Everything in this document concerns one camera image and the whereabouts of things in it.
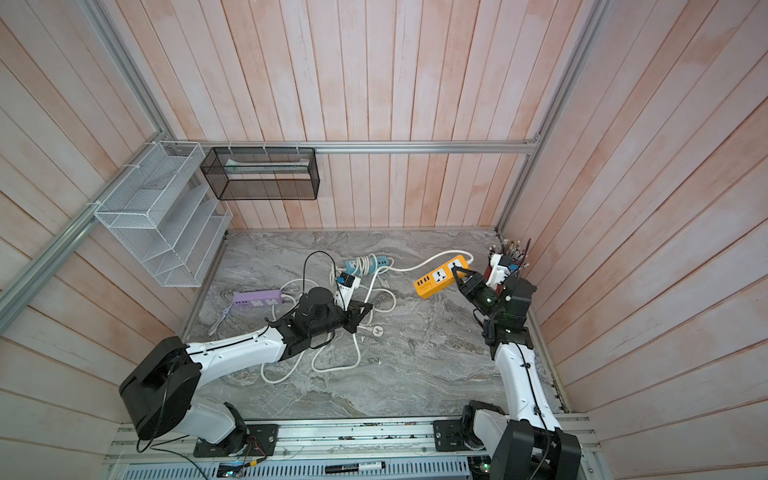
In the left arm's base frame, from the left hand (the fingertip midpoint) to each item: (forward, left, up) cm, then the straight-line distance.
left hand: (370, 310), depth 82 cm
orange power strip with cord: (+5, -19, +8) cm, 21 cm away
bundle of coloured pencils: (+19, -44, +4) cm, 48 cm away
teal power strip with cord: (+22, +2, -7) cm, 23 cm away
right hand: (+7, -22, +9) cm, 25 cm away
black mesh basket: (+48, +39, +11) cm, 63 cm away
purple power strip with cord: (+10, +37, -10) cm, 40 cm away
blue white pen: (+6, +48, -13) cm, 50 cm away
